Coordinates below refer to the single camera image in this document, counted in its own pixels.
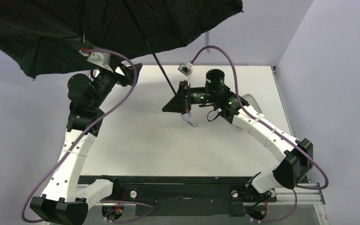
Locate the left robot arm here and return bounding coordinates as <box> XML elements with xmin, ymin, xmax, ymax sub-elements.
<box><xmin>25</xmin><ymin>63</ymin><xmax>143</xmax><ymax>225</ymax></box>

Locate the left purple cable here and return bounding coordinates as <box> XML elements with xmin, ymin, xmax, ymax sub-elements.
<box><xmin>21</xmin><ymin>48</ymin><xmax>155</xmax><ymax>224</ymax></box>

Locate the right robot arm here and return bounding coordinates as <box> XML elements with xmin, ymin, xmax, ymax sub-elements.
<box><xmin>162</xmin><ymin>69</ymin><xmax>313</xmax><ymax>193</ymax></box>

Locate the purple umbrella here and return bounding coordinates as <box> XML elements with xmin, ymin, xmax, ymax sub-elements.
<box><xmin>0</xmin><ymin>0</ymin><xmax>243</xmax><ymax>78</ymax></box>

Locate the purple cable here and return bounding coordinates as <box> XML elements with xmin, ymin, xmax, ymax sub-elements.
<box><xmin>21</xmin><ymin>48</ymin><xmax>155</xmax><ymax>224</ymax></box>
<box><xmin>191</xmin><ymin>45</ymin><xmax>330</xmax><ymax>224</ymax></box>

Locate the purple umbrella case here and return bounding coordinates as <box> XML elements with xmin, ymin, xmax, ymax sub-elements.
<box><xmin>242</xmin><ymin>94</ymin><xmax>262</xmax><ymax>113</ymax></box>

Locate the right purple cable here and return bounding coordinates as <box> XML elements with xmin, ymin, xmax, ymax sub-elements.
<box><xmin>191</xmin><ymin>45</ymin><xmax>330</xmax><ymax>224</ymax></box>

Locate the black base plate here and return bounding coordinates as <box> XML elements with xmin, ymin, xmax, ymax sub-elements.
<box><xmin>77</xmin><ymin>176</ymin><xmax>277</xmax><ymax>218</ymax></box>

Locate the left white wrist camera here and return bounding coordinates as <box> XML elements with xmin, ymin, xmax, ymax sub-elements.
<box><xmin>79</xmin><ymin>48</ymin><xmax>113</xmax><ymax>72</ymax></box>

